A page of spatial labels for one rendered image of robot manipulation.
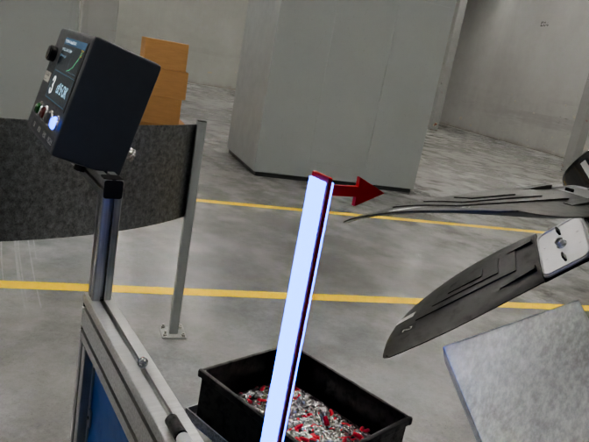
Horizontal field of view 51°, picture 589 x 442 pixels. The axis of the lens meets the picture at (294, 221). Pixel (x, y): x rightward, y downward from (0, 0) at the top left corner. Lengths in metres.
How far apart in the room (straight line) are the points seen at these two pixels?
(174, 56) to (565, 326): 8.01
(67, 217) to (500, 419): 1.81
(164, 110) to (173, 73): 0.50
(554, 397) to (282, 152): 6.18
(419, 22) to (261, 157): 2.28
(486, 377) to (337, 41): 6.26
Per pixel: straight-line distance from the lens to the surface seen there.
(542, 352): 0.70
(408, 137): 7.32
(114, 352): 0.88
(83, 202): 2.27
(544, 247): 0.84
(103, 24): 4.67
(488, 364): 0.69
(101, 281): 1.01
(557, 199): 0.66
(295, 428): 0.80
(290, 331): 0.51
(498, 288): 0.82
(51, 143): 1.01
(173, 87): 8.55
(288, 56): 6.65
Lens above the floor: 1.27
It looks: 14 degrees down
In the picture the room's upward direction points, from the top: 10 degrees clockwise
